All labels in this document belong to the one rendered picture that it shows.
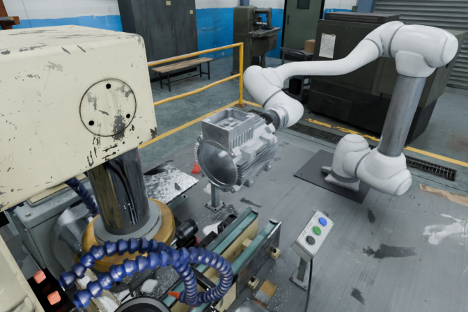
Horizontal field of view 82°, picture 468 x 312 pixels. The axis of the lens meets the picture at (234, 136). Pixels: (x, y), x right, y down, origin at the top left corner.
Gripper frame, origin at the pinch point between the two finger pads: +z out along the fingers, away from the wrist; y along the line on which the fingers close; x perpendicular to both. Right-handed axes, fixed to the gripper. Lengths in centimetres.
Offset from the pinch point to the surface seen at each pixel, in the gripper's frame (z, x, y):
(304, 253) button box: -4.1, 32.8, 26.8
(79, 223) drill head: 38, 26, -28
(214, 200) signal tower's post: -23, 50, -26
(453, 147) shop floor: -362, 97, 82
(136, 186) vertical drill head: 39.0, -3.6, 7.1
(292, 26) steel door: -654, -31, -312
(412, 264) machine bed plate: -48, 52, 57
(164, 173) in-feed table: -16, 43, -56
